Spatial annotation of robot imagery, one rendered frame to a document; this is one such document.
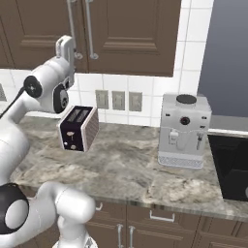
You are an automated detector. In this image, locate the black sink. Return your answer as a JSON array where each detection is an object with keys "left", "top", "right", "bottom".
[{"left": 206, "top": 133, "right": 248, "bottom": 203}]

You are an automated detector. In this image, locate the silver cabinet door handle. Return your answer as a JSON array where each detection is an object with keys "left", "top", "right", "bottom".
[
  {"left": 83, "top": 0, "right": 100, "bottom": 61},
  {"left": 66, "top": 0, "right": 84, "bottom": 61}
]

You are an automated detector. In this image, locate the brown wall cabinet door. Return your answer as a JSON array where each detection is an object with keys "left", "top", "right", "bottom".
[
  {"left": 82, "top": 0, "right": 183, "bottom": 78},
  {"left": 0, "top": 0, "right": 89, "bottom": 75}
]

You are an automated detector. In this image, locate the black and white toaster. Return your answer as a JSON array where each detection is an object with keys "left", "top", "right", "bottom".
[{"left": 56, "top": 105, "right": 101, "bottom": 154}]

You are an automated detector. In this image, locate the silver base cabinet handle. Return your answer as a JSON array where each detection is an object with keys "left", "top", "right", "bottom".
[
  {"left": 128, "top": 225, "right": 137, "bottom": 248},
  {"left": 116, "top": 223, "right": 125, "bottom": 248}
]

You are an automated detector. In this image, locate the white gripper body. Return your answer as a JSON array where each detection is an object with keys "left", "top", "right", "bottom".
[{"left": 54, "top": 35, "right": 77, "bottom": 67}]

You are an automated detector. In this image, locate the white coffee machine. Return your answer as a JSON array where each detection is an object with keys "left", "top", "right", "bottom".
[{"left": 157, "top": 93, "right": 213, "bottom": 171}]

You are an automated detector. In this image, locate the brown drawer front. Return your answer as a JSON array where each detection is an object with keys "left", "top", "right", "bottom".
[
  {"left": 126, "top": 203, "right": 202, "bottom": 234},
  {"left": 92, "top": 200, "right": 128, "bottom": 225}
]

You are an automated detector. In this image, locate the brown base cabinet front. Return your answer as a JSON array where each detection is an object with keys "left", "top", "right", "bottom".
[{"left": 193, "top": 215, "right": 248, "bottom": 248}]

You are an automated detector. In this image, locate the brown base cabinet door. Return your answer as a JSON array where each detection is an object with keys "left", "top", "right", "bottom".
[
  {"left": 126, "top": 222, "right": 196, "bottom": 248},
  {"left": 84, "top": 220, "right": 128, "bottom": 248}
]

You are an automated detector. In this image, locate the grey wall outlet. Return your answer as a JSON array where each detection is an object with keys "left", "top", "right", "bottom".
[
  {"left": 95, "top": 89, "right": 110, "bottom": 110},
  {"left": 128, "top": 91, "right": 143, "bottom": 113},
  {"left": 111, "top": 90, "right": 127, "bottom": 111}
]

